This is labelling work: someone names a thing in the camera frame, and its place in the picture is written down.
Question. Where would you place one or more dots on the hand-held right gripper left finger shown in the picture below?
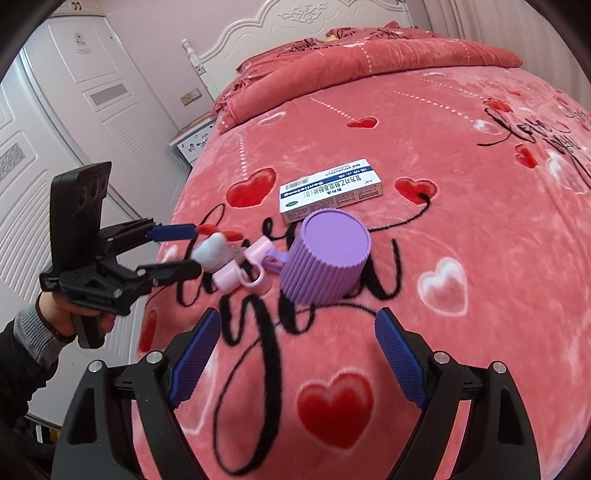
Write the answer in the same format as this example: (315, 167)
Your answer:
(194, 364)

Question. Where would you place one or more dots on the person's left hand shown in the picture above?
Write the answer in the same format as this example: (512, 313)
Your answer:
(55, 316)

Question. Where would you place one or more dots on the white nightstand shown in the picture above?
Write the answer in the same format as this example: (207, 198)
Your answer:
(189, 150)

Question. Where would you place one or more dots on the folded pink quilt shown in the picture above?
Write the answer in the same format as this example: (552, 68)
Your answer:
(323, 87)

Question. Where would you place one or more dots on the purple plastic clip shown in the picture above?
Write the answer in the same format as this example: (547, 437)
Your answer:
(274, 263)

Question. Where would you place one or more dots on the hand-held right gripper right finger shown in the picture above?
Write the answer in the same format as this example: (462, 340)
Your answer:
(401, 364)

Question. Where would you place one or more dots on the pink heart print bed blanket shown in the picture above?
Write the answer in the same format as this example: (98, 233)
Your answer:
(461, 323)

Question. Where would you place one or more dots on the white medicine box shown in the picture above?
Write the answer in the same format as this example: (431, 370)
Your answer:
(332, 189)

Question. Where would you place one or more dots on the purple ribbed cup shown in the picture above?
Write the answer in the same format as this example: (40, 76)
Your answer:
(323, 263)

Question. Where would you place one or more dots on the pink plastic toy part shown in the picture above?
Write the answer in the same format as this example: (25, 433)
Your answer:
(256, 251)

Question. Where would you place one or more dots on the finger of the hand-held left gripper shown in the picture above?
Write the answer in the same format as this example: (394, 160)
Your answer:
(175, 231)
(175, 269)

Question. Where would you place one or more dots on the white cat toy red bow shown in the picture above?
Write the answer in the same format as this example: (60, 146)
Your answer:
(212, 251)

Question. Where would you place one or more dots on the pink pleated curtain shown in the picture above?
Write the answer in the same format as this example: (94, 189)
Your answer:
(443, 18)

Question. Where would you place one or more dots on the pink printed pillow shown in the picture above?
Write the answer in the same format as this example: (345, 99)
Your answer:
(369, 32)

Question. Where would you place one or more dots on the person's left forearm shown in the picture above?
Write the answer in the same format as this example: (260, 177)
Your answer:
(27, 350)

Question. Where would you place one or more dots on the wall socket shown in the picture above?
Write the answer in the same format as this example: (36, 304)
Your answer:
(190, 97)

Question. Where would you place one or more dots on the white wardrobe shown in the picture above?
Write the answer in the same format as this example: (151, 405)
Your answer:
(92, 92)

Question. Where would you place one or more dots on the white carved bed headboard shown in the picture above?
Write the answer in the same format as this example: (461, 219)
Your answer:
(258, 32)

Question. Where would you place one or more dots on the pink white small cup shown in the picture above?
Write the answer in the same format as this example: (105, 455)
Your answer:
(231, 276)

